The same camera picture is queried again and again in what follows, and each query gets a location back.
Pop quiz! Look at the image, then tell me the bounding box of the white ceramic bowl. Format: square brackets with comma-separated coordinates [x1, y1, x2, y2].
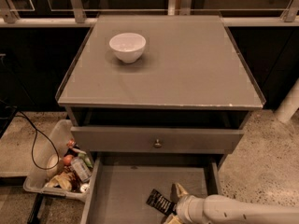
[109, 33, 147, 63]

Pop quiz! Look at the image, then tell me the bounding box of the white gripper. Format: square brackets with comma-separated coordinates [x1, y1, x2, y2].
[164, 183, 207, 224]

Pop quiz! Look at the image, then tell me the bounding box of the grey drawer cabinet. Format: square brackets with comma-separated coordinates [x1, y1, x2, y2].
[54, 14, 266, 161]

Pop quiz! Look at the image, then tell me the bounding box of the small plastic bottle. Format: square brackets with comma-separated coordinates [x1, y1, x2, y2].
[71, 157, 92, 183]

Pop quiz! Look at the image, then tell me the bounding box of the white pipe post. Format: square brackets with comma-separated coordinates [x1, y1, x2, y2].
[275, 78, 299, 123]

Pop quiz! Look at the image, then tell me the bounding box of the grey upper drawer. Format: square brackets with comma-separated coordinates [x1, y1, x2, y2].
[71, 126, 244, 154]

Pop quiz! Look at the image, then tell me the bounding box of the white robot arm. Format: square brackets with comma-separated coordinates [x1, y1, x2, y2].
[163, 183, 299, 224]

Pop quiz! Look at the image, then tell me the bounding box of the metal window railing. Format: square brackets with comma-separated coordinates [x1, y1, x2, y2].
[0, 0, 299, 27]

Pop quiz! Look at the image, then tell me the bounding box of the black cable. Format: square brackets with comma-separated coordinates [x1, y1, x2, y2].
[0, 98, 60, 171]

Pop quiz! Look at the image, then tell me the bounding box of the crumpled yellow snack bag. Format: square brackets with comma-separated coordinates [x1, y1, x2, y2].
[46, 172, 78, 191]

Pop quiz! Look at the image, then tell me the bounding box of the green packaged snack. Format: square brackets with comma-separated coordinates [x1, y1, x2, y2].
[66, 139, 93, 168]

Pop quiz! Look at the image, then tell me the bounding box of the orange round fruit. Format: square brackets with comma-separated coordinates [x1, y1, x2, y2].
[63, 154, 74, 166]

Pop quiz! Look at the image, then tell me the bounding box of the clear plastic bin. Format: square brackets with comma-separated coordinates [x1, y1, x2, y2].
[23, 119, 90, 202]

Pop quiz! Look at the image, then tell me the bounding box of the black rxbar chocolate wrapper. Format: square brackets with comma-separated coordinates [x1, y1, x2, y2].
[146, 189, 176, 216]

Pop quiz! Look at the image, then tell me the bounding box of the brass drawer knob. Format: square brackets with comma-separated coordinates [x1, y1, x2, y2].
[153, 139, 163, 148]

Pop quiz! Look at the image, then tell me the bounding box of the white cup in bin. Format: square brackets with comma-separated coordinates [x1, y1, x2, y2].
[46, 155, 60, 178]

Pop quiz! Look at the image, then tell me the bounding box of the open grey middle drawer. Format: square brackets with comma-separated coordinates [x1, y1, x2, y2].
[80, 153, 221, 224]

